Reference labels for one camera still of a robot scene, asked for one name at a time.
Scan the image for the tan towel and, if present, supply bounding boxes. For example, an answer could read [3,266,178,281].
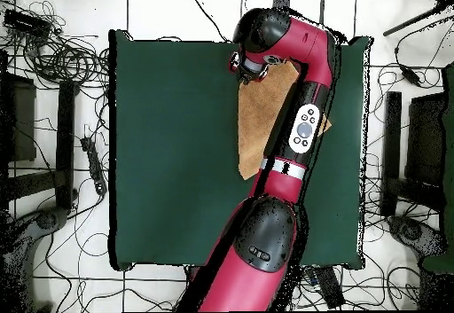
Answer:
[237,59,333,182]

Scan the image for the black flat panel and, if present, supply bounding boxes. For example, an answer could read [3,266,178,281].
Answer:
[404,92,449,186]
[0,73,37,163]

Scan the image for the dark green table cloth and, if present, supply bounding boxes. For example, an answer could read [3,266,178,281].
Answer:
[107,28,374,271]

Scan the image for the black power strip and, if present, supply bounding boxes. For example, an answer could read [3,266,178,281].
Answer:
[80,136,108,197]
[313,266,346,309]

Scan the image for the black power adapter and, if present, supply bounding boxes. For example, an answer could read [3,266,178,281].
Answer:
[400,67,423,87]

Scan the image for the black rod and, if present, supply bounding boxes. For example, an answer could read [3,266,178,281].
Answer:
[383,6,444,37]

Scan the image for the black electronics box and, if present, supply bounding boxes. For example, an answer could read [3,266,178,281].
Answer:
[3,8,52,39]

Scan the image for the black stand crossbar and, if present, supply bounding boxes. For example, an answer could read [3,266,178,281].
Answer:
[398,176,444,211]
[6,169,59,200]

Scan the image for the grey stand base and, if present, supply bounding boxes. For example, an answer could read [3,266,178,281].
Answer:
[387,215,449,257]
[0,206,70,313]

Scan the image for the grey square tape frame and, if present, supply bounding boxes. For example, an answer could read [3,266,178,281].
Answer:
[271,0,325,27]

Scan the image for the tangle of black cables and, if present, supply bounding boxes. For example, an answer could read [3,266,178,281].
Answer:
[6,2,110,89]

